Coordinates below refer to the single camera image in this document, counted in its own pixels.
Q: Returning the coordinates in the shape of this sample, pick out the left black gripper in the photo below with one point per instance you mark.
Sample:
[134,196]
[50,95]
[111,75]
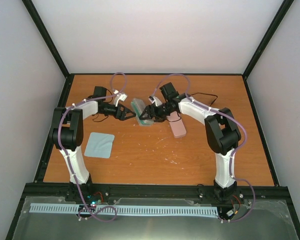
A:
[126,110]

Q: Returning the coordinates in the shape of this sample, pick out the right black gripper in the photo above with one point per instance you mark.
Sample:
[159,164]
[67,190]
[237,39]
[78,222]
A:
[157,119]

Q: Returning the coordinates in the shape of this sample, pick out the grey glasses case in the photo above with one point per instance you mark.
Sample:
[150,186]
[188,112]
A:
[138,106]

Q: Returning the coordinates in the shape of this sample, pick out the pink glasses case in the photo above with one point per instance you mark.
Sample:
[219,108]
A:
[176,124]

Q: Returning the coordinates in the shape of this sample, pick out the blue cleaning cloth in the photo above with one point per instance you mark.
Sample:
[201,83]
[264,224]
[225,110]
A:
[99,145]

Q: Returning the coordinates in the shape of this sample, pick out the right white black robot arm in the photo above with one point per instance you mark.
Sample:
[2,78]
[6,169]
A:
[222,132]

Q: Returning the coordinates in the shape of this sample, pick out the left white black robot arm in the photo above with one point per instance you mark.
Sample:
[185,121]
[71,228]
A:
[67,128]

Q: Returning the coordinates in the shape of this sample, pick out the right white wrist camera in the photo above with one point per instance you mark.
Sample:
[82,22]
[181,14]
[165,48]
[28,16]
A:
[155,101]

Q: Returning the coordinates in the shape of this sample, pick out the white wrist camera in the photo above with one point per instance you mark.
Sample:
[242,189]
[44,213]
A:
[119,97]
[155,101]

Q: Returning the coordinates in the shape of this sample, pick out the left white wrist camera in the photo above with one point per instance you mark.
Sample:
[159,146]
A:
[119,97]

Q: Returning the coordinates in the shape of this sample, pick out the black frame glasses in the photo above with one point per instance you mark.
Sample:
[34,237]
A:
[206,98]

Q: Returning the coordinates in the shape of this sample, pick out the black cage frame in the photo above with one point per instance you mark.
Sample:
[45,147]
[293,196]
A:
[282,207]

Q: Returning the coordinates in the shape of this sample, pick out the blue slotted cable duct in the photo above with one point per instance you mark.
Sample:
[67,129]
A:
[126,210]

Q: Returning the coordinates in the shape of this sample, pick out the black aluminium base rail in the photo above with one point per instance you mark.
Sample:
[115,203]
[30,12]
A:
[108,193]

